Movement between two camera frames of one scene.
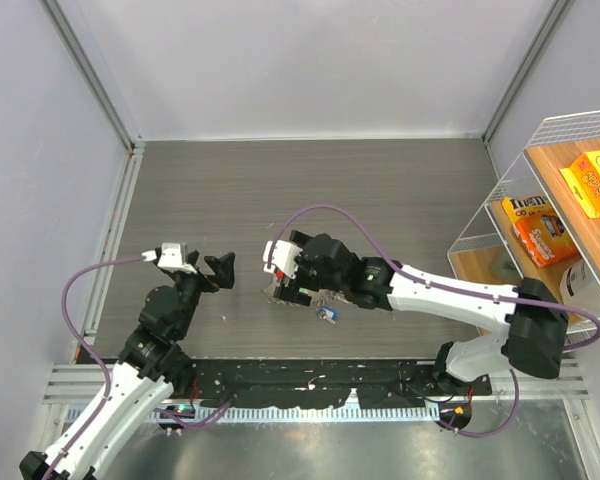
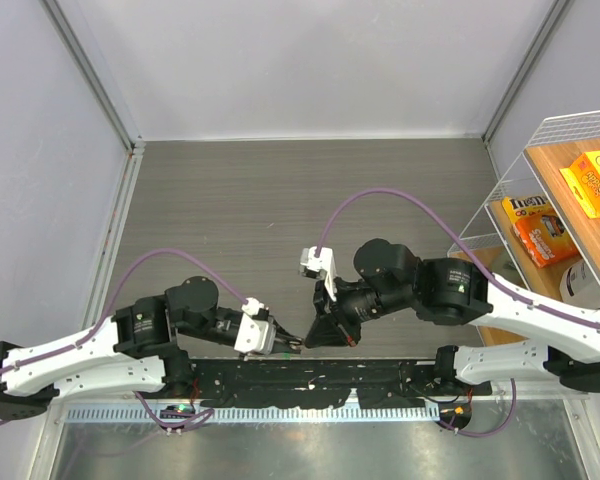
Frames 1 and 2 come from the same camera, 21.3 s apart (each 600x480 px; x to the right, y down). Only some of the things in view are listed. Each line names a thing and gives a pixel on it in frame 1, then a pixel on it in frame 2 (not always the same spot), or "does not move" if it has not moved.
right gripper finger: [270, 291] to [325, 332]
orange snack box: [546, 238] does not move
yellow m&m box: [524, 206] does not move
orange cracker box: [594, 179] does not move
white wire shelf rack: [556, 218] does not move
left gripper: [223, 268] to [283, 335]
